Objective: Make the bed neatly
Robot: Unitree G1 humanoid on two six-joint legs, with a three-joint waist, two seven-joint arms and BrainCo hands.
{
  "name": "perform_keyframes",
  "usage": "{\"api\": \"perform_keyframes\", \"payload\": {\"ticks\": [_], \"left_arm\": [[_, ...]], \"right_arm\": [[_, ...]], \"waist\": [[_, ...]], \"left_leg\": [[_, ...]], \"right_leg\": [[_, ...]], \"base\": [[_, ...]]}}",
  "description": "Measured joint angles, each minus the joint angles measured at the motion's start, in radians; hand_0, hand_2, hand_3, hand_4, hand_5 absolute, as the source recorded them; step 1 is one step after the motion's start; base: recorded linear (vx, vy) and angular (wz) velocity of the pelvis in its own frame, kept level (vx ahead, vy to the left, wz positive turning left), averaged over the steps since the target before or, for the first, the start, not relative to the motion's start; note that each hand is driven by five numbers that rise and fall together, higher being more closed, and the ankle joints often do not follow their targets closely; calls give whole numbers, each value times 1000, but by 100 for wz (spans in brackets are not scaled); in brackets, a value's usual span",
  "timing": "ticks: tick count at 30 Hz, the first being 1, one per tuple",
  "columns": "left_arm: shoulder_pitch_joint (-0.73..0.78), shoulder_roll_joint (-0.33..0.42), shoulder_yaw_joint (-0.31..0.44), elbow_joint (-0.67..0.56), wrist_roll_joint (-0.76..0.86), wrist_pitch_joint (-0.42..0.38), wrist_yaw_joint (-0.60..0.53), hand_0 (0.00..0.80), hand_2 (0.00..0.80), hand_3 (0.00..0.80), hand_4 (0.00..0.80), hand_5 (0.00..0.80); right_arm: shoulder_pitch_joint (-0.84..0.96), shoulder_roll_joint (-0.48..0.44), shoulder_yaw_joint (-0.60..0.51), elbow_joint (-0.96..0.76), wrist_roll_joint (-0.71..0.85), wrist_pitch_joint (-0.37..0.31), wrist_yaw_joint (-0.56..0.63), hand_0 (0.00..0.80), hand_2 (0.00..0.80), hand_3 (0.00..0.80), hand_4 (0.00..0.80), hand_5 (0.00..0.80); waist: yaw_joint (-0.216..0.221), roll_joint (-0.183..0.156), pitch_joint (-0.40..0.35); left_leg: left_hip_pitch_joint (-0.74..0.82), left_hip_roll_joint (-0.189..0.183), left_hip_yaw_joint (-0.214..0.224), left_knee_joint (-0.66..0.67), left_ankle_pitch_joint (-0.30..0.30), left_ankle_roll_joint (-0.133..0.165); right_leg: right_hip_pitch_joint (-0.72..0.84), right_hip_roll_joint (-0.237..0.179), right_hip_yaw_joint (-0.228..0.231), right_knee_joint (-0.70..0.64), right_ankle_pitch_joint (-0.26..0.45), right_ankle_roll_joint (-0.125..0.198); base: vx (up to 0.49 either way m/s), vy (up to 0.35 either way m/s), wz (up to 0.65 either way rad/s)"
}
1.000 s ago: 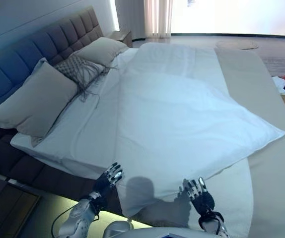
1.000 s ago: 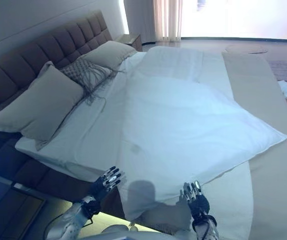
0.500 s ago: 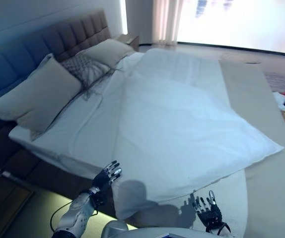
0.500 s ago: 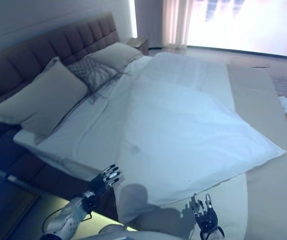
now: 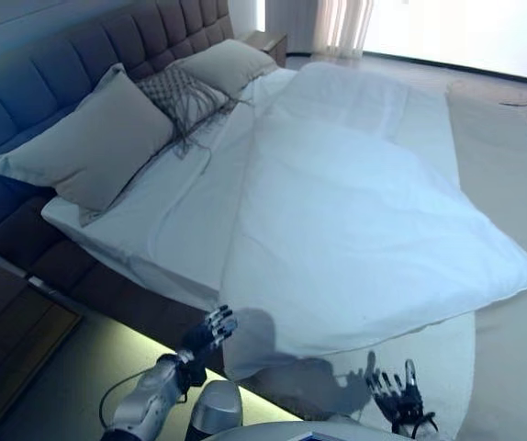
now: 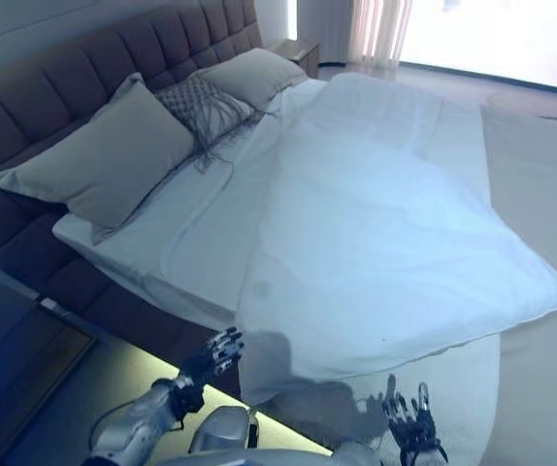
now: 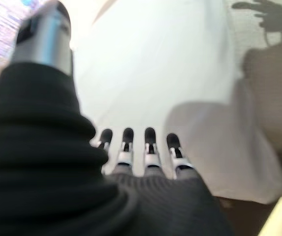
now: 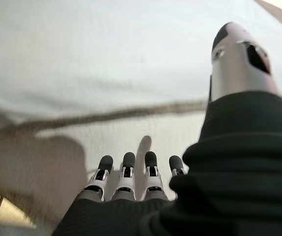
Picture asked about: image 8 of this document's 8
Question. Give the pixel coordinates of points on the glowing under-bed light strip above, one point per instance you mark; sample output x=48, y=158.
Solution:
x=6, y=206

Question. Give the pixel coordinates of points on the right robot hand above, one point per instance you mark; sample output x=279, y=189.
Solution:
x=229, y=184

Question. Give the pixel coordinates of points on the white bed sheet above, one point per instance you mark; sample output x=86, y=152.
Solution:
x=121, y=132

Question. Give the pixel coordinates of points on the white duvet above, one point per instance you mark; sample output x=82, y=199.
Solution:
x=106, y=49

